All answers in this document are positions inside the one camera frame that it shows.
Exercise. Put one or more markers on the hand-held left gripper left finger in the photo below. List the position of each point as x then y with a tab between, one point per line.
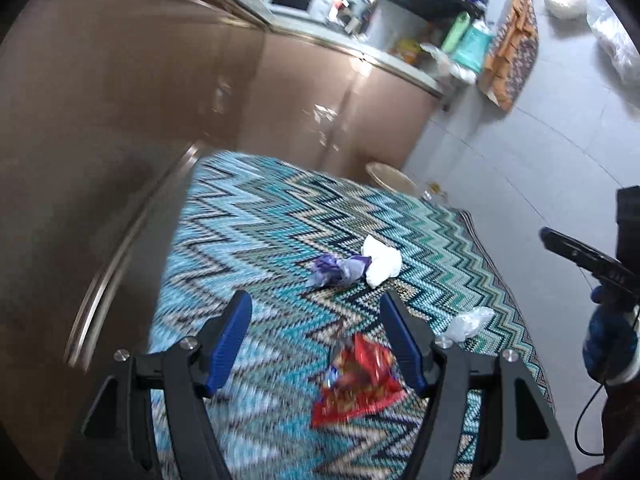
230	340

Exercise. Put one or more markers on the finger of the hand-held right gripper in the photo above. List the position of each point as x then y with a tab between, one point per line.
575	255

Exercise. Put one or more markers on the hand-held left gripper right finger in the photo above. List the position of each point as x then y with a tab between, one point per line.
405	345

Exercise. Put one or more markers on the red snack wrapper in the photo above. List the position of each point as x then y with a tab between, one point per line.
355	380

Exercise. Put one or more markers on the clear plastic bag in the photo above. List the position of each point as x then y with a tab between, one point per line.
465	322

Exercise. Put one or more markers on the white tissue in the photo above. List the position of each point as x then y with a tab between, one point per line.
380	262

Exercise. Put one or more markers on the purple foil wrapper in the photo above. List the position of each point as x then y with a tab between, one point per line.
337	270

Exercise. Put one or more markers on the person's right forearm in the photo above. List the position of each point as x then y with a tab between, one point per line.
622	425

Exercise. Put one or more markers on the person's right hand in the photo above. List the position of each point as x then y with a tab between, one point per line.
610	340

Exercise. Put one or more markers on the zigzag patterned blanket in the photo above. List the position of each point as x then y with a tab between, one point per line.
260	240

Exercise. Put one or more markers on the large cooking oil bottle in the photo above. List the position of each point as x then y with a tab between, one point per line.
435	193

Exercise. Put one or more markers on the beige round plate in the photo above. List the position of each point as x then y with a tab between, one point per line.
390	175

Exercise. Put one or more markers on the orange floral apron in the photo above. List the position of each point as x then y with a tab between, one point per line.
515	50

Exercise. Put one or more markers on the white plastic bag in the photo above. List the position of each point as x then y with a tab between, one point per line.
450	62

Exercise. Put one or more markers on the hanging white plastic bags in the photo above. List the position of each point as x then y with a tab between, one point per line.
565	0

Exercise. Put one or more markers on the teal shopping bag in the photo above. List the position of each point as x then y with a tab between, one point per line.
470	45

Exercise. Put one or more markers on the yellow oil bottle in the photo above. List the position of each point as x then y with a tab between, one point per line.
406	51

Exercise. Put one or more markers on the brown kitchen base cabinets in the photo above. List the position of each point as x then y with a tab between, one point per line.
150	85

